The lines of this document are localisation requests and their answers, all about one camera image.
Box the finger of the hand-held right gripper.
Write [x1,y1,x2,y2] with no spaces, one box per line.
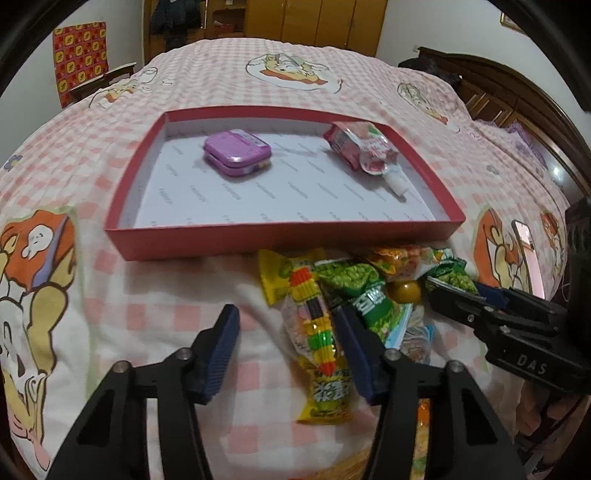
[425,276,513,337]
[475,281,570,320]

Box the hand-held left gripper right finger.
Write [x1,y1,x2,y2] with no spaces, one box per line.
[333,305,527,480]

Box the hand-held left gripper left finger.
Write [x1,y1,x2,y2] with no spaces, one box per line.
[46,304,241,480]

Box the green pea packet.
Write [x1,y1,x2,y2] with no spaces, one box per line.
[427,248,479,296]
[316,260,386,301]
[351,286,415,348]

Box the rainbow candy packet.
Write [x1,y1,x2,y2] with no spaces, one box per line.
[283,265,356,424]

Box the blue-edged clear snack packet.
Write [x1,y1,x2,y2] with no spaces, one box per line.
[385,323,435,366]

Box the red shallow cardboard box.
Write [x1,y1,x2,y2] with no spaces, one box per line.
[104,106,466,262]

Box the person's right hand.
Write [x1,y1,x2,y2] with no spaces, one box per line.
[515,382,589,441]

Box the golden round candy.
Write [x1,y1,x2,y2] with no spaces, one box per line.
[387,280,422,305]

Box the pink smartphone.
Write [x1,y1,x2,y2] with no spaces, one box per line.
[511,220,546,297]

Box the orange yellow snack packet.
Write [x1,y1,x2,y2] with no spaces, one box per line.
[410,399,433,480]

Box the purple pillow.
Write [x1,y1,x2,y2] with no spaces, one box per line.
[480,119,557,178]

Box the pink jelly pouch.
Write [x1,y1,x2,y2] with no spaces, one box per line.
[322,121,409,200]

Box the pink checked printed blanket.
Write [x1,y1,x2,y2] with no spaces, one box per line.
[0,39,575,480]

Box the dark wooden headboard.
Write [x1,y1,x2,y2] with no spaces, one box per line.
[418,46,591,206]

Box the purple flat tin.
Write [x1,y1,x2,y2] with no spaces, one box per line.
[203,130,272,178]

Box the dark cloth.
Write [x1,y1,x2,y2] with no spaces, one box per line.
[398,55,463,89]

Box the wooden chair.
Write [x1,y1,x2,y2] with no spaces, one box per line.
[69,62,138,103]

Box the wooden wardrobe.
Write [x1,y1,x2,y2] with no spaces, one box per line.
[143,0,389,59]

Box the dark hanging coat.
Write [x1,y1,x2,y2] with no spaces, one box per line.
[150,0,202,49]

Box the framed wall picture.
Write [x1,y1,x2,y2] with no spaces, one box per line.
[500,11,526,34]

